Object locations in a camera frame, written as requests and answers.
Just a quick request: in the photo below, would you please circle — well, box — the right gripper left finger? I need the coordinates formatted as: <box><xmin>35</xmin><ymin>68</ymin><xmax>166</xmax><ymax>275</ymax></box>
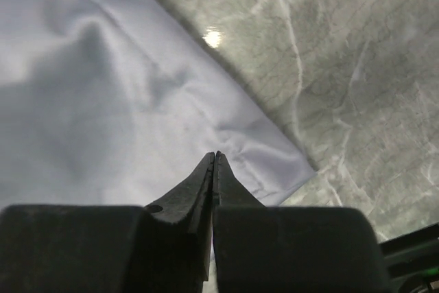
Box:
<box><xmin>1</xmin><ymin>153</ymin><xmax>215</xmax><ymax>292</ymax></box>

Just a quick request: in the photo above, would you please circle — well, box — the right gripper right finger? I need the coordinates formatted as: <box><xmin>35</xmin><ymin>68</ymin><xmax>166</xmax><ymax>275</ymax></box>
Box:
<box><xmin>213</xmin><ymin>153</ymin><xmax>391</xmax><ymax>292</ymax></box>

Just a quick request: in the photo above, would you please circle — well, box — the grey pillowcase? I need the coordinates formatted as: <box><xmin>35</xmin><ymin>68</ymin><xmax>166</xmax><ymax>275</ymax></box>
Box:
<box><xmin>1</xmin><ymin>0</ymin><xmax>314</xmax><ymax>206</ymax></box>

